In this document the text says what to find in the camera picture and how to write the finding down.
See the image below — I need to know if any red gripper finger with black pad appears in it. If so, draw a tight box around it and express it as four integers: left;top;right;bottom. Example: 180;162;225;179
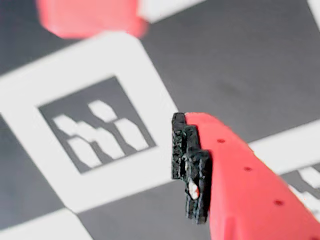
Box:
171;111;320;240

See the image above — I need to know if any red cube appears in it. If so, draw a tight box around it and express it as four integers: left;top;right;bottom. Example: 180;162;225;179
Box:
36;0;150;40

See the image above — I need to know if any black white marker mat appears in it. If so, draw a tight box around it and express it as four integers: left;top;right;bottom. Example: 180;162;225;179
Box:
0;0;320;240

